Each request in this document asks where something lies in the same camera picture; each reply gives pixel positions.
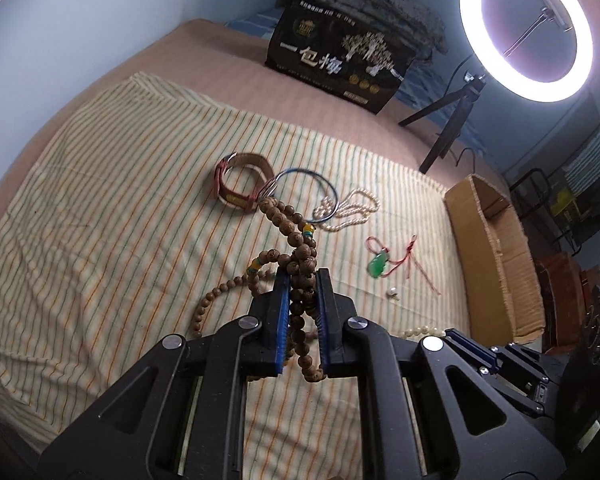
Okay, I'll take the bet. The white ring light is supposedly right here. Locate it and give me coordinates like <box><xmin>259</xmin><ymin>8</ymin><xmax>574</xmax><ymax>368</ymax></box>
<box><xmin>460</xmin><ymin>0</ymin><xmax>594</xmax><ymax>103</ymax></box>

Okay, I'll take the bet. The brown wooden bead necklace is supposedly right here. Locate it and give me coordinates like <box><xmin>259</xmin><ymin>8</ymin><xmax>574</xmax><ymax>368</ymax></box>
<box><xmin>187</xmin><ymin>196</ymin><xmax>330</xmax><ymax>385</ymax></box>

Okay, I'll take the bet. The small pearl earring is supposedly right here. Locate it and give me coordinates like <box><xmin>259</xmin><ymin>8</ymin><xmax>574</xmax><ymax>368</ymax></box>
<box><xmin>386</xmin><ymin>287</ymin><xmax>399</xmax><ymax>299</ymax></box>

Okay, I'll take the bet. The white pearl necklace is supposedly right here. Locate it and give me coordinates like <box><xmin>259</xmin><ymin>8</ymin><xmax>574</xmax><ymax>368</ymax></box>
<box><xmin>313</xmin><ymin>186</ymin><xmax>382</xmax><ymax>234</ymax></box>

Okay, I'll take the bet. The red brown strap watch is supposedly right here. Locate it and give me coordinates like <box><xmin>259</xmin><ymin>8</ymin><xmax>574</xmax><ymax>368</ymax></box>
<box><xmin>213</xmin><ymin>152</ymin><xmax>274</xmax><ymax>212</ymax></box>

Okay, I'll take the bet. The black tripod stand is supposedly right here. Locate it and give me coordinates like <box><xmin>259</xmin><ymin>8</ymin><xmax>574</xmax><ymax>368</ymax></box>
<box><xmin>398</xmin><ymin>70</ymin><xmax>489</xmax><ymax>175</ymax></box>

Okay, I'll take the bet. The folded floral quilt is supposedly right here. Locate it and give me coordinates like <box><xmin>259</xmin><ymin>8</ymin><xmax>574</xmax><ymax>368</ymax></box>
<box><xmin>314</xmin><ymin>0</ymin><xmax>449</xmax><ymax>61</ymax></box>

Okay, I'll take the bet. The striped yellow cloth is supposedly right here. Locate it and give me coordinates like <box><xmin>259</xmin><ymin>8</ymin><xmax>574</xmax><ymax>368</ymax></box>
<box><xmin>0</xmin><ymin>73</ymin><xmax>469</xmax><ymax>450</ymax></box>

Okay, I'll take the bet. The cream bead bracelet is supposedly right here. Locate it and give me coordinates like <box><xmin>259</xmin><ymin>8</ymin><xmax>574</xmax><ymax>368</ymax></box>
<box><xmin>398</xmin><ymin>325</ymin><xmax>448</xmax><ymax>340</ymax></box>

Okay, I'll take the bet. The black printed gift bag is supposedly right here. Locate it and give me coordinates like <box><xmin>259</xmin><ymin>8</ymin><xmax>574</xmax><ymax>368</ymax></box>
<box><xmin>265</xmin><ymin>0</ymin><xmax>415</xmax><ymax>114</ymax></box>

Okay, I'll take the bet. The brown cardboard box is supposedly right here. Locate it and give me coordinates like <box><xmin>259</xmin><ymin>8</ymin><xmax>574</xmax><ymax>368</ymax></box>
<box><xmin>444</xmin><ymin>174</ymin><xmax>545</xmax><ymax>347</ymax></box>

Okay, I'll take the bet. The black metal rack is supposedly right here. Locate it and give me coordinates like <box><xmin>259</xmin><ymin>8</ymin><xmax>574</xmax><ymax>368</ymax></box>
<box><xmin>508</xmin><ymin>167</ymin><xmax>582</xmax><ymax>256</ymax></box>

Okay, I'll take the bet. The green pendant red cord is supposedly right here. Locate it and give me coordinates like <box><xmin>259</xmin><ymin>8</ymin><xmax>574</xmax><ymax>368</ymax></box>
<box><xmin>364</xmin><ymin>234</ymin><xmax>442</xmax><ymax>297</ymax></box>

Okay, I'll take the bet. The blue thin bangle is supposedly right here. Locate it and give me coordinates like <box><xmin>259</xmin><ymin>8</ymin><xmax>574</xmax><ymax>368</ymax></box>
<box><xmin>257</xmin><ymin>167</ymin><xmax>340</xmax><ymax>226</ymax></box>

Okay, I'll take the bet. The black cable with switch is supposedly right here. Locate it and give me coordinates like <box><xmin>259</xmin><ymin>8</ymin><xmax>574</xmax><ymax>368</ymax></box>
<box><xmin>446</xmin><ymin>54</ymin><xmax>481</xmax><ymax>167</ymax></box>

